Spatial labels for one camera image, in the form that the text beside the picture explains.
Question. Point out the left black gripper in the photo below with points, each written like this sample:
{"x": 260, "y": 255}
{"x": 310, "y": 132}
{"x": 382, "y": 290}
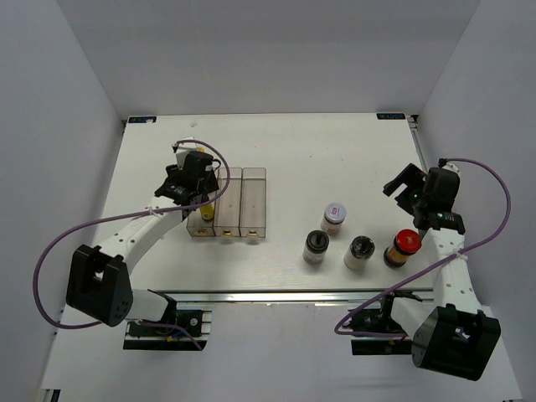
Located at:
{"x": 211, "y": 184}

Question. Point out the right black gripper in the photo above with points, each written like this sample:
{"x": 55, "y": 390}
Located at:
{"x": 411, "y": 177}

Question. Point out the small yellow label bottle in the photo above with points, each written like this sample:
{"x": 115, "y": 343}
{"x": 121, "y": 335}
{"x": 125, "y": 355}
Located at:
{"x": 207, "y": 212}

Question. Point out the white lid sauce jar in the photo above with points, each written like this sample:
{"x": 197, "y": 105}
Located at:
{"x": 333, "y": 218}

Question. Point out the black grinder white bottle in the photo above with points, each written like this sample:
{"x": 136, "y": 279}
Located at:
{"x": 359, "y": 253}

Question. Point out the black lid spice jar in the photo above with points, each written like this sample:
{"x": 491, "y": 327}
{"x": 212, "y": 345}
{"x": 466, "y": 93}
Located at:
{"x": 315, "y": 247}

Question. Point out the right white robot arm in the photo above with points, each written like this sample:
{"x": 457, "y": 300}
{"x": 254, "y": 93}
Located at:
{"x": 452, "y": 335}

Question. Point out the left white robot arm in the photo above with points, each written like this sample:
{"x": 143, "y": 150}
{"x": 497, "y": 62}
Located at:
{"x": 99, "y": 283}

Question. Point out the left clear organizer bin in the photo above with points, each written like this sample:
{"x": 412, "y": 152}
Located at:
{"x": 196, "y": 226}

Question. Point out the clear organizer bin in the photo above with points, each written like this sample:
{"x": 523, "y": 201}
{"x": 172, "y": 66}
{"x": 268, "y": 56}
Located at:
{"x": 253, "y": 203}
{"x": 196, "y": 226}
{"x": 227, "y": 207}

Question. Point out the middle clear organizer bin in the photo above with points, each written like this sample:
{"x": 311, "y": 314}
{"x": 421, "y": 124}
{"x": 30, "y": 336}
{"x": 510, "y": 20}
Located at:
{"x": 227, "y": 207}

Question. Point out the right clear organizer bin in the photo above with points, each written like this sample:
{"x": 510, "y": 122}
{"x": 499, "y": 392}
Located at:
{"x": 253, "y": 203}

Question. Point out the red lid brown jar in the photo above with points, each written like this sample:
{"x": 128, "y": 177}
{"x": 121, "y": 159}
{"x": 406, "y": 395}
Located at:
{"x": 405, "y": 244}

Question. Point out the right blue table label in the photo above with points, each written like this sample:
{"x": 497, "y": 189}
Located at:
{"x": 390, "y": 116}

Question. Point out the blue table label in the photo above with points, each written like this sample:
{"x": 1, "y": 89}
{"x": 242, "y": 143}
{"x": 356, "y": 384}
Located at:
{"x": 141, "y": 119}
{"x": 390, "y": 116}

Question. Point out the left blue table label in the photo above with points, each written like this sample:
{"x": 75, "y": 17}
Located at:
{"x": 141, "y": 119}

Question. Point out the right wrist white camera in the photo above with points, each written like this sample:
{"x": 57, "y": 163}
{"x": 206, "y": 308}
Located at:
{"x": 449, "y": 171}

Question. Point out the wrist white camera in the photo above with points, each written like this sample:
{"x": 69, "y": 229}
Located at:
{"x": 449, "y": 171}
{"x": 182, "y": 148}

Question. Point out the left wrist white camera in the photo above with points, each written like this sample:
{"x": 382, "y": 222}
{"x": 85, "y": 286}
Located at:
{"x": 182, "y": 148}

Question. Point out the aluminium table front rail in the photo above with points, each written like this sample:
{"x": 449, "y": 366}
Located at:
{"x": 268, "y": 296}

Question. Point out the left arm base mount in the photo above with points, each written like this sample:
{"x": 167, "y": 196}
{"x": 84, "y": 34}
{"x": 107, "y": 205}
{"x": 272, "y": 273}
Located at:
{"x": 187, "y": 329}

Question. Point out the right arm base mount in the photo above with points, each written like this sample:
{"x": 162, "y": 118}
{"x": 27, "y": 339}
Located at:
{"x": 372, "y": 331}

